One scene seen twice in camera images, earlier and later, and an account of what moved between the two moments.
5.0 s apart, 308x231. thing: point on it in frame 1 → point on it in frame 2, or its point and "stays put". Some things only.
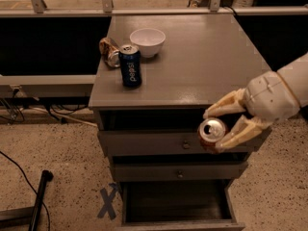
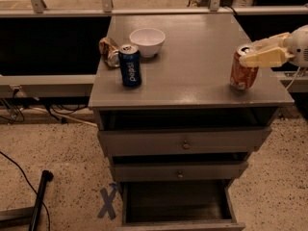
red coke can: [210, 131] → [242, 77]
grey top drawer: [160, 132] stays put
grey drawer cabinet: [155, 78] stays put
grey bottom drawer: [177, 205] stays put
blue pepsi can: [130, 61] stays put
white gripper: [270, 96] → [298, 45]
